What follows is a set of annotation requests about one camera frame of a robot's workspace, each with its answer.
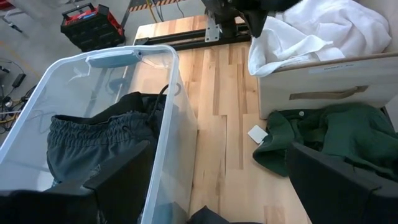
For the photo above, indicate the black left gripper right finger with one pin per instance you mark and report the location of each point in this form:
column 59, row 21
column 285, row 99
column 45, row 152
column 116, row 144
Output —
column 335, row 193

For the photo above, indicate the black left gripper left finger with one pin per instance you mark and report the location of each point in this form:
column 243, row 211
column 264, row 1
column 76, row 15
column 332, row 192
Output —
column 118, row 186

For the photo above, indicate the dark grey shorts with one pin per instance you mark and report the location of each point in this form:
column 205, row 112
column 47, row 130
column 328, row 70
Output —
column 87, row 146

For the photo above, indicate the green garment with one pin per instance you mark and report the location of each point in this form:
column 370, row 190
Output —
column 342, row 130

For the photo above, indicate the white garment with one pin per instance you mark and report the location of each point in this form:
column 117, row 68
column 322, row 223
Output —
column 311, row 34

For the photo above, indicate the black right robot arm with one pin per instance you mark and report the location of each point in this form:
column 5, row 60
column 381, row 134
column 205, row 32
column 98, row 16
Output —
column 230, row 12

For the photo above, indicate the white paper tag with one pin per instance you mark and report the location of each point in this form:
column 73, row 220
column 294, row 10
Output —
column 257, row 134

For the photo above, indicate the beige fabric storage box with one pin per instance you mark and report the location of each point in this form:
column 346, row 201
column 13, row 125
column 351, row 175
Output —
column 326, row 84

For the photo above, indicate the clear plastic storage bin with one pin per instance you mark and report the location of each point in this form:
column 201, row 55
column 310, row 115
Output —
column 77, row 81

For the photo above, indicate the black power adapter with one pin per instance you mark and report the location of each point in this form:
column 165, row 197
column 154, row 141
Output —
column 18, row 80

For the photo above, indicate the red and black tool case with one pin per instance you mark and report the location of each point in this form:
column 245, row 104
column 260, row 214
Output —
column 93, row 28

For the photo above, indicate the black aluminium rail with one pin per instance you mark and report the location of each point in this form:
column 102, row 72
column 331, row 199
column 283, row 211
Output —
column 174, row 39

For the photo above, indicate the silver metal bracket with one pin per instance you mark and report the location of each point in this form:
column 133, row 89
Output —
column 213, row 31

